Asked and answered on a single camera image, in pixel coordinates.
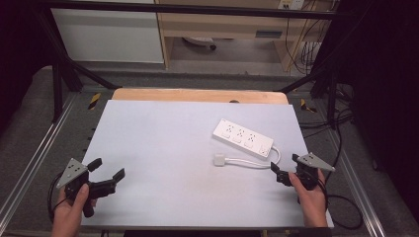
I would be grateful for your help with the white cabinet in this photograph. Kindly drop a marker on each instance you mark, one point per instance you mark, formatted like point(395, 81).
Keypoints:
point(108, 36)

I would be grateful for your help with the white table mat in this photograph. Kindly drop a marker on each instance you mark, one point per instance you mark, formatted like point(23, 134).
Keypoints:
point(158, 158)

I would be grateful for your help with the wooden table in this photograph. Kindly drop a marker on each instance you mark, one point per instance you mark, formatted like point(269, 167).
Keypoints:
point(184, 95)

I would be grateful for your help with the yellow black tape strip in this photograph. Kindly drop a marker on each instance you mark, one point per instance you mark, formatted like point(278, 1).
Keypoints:
point(307, 106)
point(94, 101)

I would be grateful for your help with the white wall socket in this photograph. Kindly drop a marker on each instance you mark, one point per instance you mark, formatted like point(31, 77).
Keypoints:
point(291, 4)

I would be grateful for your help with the black metal frame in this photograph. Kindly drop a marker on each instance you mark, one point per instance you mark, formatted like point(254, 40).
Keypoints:
point(184, 10)

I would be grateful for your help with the aluminium rail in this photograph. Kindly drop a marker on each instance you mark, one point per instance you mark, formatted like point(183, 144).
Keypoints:
point(357, 184)
point(36, 154)

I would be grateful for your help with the person's right hand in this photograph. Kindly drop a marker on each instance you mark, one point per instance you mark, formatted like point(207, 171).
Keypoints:
point(313, 204)

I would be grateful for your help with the white plug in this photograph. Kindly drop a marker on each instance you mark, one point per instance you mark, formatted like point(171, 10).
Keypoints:
point(218, 160)

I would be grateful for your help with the white power strip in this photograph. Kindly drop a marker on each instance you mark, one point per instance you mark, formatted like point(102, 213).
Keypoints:
point(242, 137)

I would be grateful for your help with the light wooden desk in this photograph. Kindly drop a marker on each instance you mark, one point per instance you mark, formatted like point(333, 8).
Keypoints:
point(224, 26)

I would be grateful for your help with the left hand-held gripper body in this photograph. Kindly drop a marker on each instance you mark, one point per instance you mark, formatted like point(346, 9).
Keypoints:
point(73, 173)

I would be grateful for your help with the person's left hand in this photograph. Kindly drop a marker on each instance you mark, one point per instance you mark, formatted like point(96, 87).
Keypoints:
point(67, 217)

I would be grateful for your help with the black curtain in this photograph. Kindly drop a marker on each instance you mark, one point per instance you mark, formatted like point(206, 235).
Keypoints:
point(16, 49)
point(382, 82)

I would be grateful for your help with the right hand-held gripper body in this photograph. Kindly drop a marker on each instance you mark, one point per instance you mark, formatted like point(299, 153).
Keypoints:
point(313, 162)

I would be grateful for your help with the office chair base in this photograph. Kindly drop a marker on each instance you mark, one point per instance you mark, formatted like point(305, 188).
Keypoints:
point(201, 42)

